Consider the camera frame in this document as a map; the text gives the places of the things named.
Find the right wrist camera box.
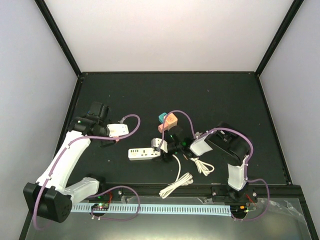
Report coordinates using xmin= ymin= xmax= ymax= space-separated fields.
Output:
xmin=151 ymin=138 xmax=168 ymax=153

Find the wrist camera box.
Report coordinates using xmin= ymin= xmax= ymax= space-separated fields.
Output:
xmin=106 ymin=123 xmax=129 ymax=138
xmin=151 ymin=138 xmax=168 ymax=153

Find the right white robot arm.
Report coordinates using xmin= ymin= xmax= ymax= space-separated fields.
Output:
xmin=151 ymin=122 xmax=254 ymax=202

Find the pink cube plug adapter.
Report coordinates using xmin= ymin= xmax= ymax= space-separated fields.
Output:
xmin=114 ymin=136 xmax=120 ymax=144

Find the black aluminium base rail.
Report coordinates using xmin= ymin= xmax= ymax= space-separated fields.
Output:
xmin=88 ymin=183 xmax=304 ymax=204

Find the white power strip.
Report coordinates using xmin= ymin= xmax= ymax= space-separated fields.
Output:
xmin=128 ymin=147 xmax=161 ymax=161

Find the left circuit board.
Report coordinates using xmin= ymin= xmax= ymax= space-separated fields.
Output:
xmin=91 ymin=203 xmax=110 ymax=211

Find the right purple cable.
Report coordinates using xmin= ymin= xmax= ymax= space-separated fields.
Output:
xmin=159 ymin=109 xmax=271 ymax=223

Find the orange cube plug adapter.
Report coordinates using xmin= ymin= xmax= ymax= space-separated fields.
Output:
xmin=158 ymin=113 xmax=178 ymax=133

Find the light blue slotted cable duct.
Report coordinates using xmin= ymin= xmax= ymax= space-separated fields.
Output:
xmin=71 ymin=202 xmax=232 ymax=217

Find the circuit board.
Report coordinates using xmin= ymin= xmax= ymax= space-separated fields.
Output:
xmin=230 ymin=205 xmax=257 ymax=213
xmin=91 ymin=203 xmax=110 ymax=211

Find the right circuit board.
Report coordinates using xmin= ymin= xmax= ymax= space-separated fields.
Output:
xmin=230 ymin=205 xmax=257 ymax=213

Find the white power strip cable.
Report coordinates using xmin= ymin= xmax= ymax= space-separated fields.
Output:
xmin=159 ymin=154 xmax=195 ymax=200

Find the teal power strip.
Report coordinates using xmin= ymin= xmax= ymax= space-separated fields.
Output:
xmin=158 ymin=112 xmax=167 ymax=124

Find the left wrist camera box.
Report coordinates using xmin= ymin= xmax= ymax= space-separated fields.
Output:
xmin=106 ymin=123 xmax=129 ymax=138

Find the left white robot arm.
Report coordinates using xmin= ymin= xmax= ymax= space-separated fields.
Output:
xmin=23 ymin=102 xmax=129 ymax=223

